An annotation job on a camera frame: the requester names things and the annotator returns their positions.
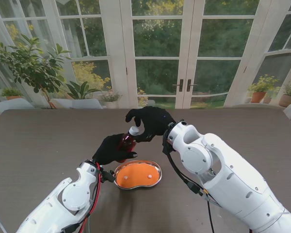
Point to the tall leafy potted tree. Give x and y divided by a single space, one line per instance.
31 65

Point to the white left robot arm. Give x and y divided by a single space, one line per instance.
72 196

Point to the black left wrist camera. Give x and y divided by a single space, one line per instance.
109 176

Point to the kidney-shaped steel tray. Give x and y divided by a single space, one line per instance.
160 178

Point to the white ribbed bottle cap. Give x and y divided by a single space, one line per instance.
134 131

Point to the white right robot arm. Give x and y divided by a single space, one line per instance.
232 179

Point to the small flowering plant white pot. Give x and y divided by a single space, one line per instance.
110 97

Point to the orange tray liner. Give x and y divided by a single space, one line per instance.
137 174

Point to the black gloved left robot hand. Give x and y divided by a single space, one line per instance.
106 153

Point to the green plant in beige pot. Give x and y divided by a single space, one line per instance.
288 100

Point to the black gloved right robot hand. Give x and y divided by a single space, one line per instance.
155 121

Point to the small bush in orange pot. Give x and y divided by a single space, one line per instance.
11 93

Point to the broad-leaf green plant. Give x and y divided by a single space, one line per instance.
81 91

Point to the white rectangular planter box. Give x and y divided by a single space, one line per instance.
75 103

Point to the red translucent sample bottle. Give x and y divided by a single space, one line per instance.
128 144

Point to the yellow-green plant in terracotta pot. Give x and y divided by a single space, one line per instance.
258 95

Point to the pale grey armchair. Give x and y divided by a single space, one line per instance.
12 104

